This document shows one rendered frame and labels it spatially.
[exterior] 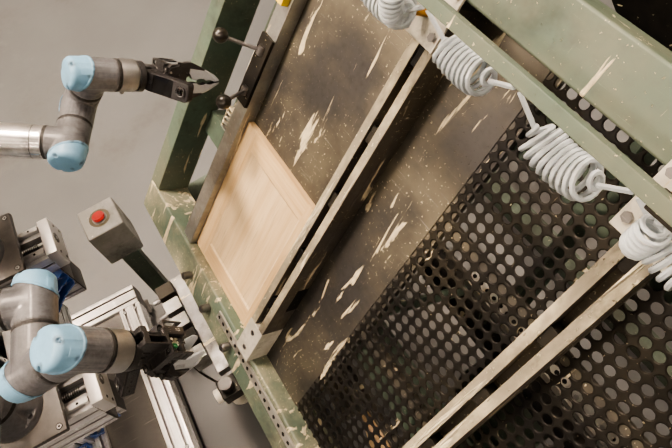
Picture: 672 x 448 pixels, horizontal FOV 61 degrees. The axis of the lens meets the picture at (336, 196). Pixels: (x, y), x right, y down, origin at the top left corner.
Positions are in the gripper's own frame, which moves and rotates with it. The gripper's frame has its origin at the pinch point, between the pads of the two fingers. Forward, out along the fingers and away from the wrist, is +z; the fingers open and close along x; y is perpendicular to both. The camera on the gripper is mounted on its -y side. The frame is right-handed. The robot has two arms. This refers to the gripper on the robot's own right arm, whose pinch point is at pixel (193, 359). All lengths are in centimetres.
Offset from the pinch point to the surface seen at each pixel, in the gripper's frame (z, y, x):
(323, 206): 12.0, 37.7, 14.1
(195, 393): 105, -84, 40
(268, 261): 31.2, 10.5, 23.7
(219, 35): -2, 43, 60
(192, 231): 37, -10, 53
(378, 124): 3, 59, 15
